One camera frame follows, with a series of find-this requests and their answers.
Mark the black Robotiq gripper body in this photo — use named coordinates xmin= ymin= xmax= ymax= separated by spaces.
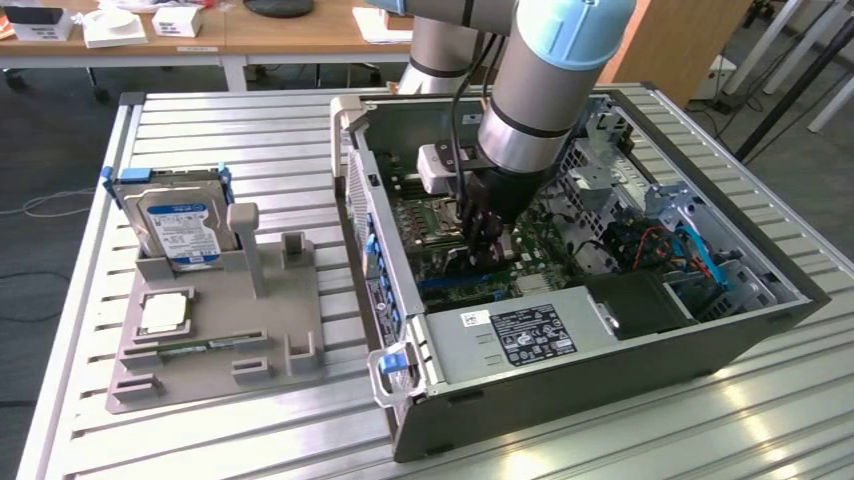
xmin=465 ymin=169 xmax=545 ymax=221

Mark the graphics card with black fan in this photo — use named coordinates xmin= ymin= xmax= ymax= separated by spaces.
xmin=412 ymin=234 xmax=519 ymax=289

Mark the CPU socket with metal cover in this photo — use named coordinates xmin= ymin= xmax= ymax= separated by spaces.
xmin=425 ymin=198 xmax=469 ymax=236

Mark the green motherboard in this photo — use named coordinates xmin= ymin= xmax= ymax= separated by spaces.
xmin=376 ymin=152 xmax=581 ymax=314

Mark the silver chipset heatsink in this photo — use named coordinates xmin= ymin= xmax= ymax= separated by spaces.
xmin=512 ymin=277 xmax=559 ymax=296

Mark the grey power supply with label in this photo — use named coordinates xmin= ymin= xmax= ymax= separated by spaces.
xmin=423 ymin=287 xmax=622 ymax=386

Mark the black plastic shroud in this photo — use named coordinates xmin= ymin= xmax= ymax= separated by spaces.
xmin=583 ymin=269 xmax=702 ymax=341

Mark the metal disk bay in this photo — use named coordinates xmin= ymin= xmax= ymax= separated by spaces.
xmin=643 ymin=184 xmax=802 ymax=321

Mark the open dark grey PC case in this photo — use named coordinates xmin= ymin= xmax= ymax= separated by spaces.
xmin=329 ymin=88 xmax=832 ymax=464

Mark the white paper stack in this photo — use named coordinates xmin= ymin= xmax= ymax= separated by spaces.
xmin=351 ymin=7 xmax=415 ymax=45

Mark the white floor unit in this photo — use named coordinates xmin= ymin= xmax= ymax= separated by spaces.
xmin=692 ymin=54 xmax=739 ymax=104

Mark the wooden cabinet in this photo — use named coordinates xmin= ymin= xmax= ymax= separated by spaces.
xmin=596 ymin=0 xmax=755 ymax=106

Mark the grey parts rack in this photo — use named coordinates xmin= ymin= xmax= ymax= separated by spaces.
xmin=105 ymin=202 xmax=328 ymax=415

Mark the hard disk with blue label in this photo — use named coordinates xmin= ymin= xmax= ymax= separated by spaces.
xmin=110 ymin=172 xmax=225 ymax=267

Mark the black slanted pole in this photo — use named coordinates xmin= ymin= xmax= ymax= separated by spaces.
xmin=732 ymin=0 xmax=854 ymax=162

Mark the green RAM stick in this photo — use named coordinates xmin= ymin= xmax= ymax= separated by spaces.
xmin=156 ymin=337 xmax=245 ymax=357

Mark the silver CPU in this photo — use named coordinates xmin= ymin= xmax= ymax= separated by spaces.
xmin=140 ymin=295 xmax=192 ymax=334

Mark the black round pad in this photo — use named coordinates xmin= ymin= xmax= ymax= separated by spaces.
xmin=243 ymin=0 xmax=315 ymax=19

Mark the blue disk carrier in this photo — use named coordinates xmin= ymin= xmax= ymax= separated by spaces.
xmin=98 ymin=162 xmax=233 ymax=251

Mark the small white carton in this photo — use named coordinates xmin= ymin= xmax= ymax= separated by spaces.
xmin=150 ymin=5 xmax=205 ymax=38

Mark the white box with printed label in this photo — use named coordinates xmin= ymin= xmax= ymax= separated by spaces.
xmin=12 ymin=7 xmax=74 ymax=42

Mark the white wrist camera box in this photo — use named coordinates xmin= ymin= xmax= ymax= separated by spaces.
xmin=416 ymin=143 xmax=481 ymax=194

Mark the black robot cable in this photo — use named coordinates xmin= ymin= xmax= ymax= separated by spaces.
xmin=448 ymin=32 xmax=512 ymax=211

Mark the red wire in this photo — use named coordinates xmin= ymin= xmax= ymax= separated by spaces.
xmin=632 ymin=227 xmax=675 ymax=271

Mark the blue wire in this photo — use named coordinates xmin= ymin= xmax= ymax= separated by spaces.
xmin=672 ymin=224 xmax=732 ymax=289

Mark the wooden desk with white frame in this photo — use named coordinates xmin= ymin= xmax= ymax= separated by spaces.
xmin=0 ymin=0 xmax=508 ymax=94

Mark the white table frame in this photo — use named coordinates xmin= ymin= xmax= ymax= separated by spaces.
xmin=723 ymin=0 xmax=854 ymax=134

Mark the white floor cable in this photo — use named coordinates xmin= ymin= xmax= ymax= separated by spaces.
xmin=0 ymin=185 xmax=98 ymax=217

